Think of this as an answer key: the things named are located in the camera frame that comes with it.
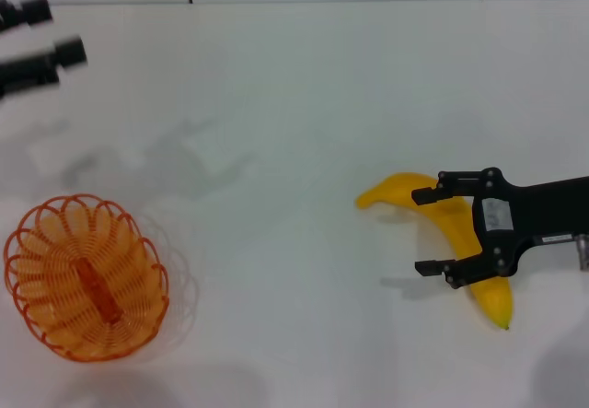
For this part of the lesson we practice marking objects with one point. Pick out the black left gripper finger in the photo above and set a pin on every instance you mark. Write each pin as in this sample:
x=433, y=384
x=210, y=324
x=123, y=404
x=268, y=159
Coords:
x=32, y=11
x=41, y=67

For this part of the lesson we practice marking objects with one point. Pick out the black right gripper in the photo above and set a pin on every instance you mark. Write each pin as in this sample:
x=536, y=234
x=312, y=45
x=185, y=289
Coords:
x=529, y=210

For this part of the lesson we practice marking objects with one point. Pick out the yellow banana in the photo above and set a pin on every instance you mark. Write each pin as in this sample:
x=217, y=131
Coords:
x=396, y=190

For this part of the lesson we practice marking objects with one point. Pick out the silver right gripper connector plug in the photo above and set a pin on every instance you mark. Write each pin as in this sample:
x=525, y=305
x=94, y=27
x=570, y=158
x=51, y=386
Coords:
x=584, y=251

